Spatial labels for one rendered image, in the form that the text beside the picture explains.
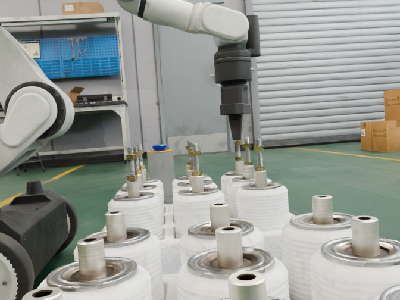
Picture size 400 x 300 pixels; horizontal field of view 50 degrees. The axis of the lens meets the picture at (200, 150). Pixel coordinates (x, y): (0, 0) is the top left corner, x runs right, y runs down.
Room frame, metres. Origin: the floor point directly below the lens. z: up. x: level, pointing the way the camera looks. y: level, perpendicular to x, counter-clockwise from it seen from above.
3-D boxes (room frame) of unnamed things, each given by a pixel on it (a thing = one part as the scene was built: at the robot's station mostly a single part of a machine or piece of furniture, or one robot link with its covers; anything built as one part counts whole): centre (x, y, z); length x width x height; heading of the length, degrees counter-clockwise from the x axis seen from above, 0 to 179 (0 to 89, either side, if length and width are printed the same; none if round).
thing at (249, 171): (0.91, -0.10, 0.26); 0.02 x 0.02 x 0.03
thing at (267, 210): (0.79, -0.11, 0.16); 0.10 x 0.10 x 0.18
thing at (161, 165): (1.18, 0.11, 0.16); 0.07 x 0.07 x 0.31; 4
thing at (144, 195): (0.77, 0.13, 0.25); 0.08 x 0.08 x 0.01
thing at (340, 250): (0.36, -0.14, 0.25); 0.08 x 0.08 x 0.01
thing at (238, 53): (1.04, -0.10, 0.57); 0.11 x 0.11 x 0.11; 7
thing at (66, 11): (5.54, 1.35, 1.96); 0.46 x 0.28 x 0.16; 92
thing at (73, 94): (5.42, 1.64, 0.87); 0.40 x 0.30 x 0.23; 82
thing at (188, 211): (0.78, 0.01, 0.16); 0.10 x 0.10 x 0.18
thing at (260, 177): (0.79, -0.11, 0.26); 0.02 x 0.02 x 0.03
